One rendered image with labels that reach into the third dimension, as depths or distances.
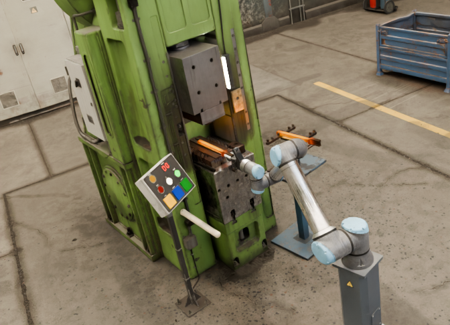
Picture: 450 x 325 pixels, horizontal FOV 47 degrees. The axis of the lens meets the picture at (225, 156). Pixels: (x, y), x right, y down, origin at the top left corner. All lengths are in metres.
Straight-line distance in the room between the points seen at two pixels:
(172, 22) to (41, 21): 5.17
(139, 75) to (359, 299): 1.95
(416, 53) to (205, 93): 4.05
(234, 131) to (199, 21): 0.89
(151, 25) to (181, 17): 0.24
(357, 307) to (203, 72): 1.79
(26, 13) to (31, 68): 0.82
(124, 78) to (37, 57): 4.89
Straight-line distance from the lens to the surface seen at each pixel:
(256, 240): 4.23
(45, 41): 8.57
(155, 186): 3.28
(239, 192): 3.89
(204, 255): 4.20
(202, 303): 4.00
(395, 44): 7.28
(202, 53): 3.48
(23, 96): 8.70
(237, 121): 3.95
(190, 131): 4.13
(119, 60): 3.75
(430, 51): 6.95
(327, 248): 2.96
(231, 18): 3.77
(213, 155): 3.76
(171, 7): 3.50
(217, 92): 3.60
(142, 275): 4.44
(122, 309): 4.20
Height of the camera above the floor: 2.69
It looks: 27 degrees down
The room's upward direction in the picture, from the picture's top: 11 degrees counter-clockwise
